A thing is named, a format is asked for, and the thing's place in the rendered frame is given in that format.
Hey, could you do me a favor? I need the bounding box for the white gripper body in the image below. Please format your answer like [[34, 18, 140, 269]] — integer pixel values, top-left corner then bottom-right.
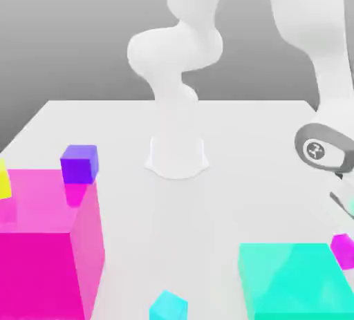
[[328, 178, 354, 234]]

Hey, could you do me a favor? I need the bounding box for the small magenta cube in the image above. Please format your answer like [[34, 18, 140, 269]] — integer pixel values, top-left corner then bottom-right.
[[329, 232, 354, 272]]

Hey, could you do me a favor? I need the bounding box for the small cyan cube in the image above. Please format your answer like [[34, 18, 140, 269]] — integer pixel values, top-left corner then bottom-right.
[[148, 289, 189, 320]]

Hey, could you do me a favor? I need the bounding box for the small purple cube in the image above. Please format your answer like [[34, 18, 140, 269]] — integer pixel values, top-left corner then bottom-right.
[[59, 144, 100, 186]]

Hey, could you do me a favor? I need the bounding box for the small yellow cube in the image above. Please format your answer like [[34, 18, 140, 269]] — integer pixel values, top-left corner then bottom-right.
[[0, 157, 13, 201]]

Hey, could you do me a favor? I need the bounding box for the large turquoise box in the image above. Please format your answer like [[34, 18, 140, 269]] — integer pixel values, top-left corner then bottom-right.
[[237, 242, 354, 320]]

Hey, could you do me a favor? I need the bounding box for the large pink box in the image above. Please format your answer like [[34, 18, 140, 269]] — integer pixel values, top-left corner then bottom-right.
[[0, 168, 106, 320]]

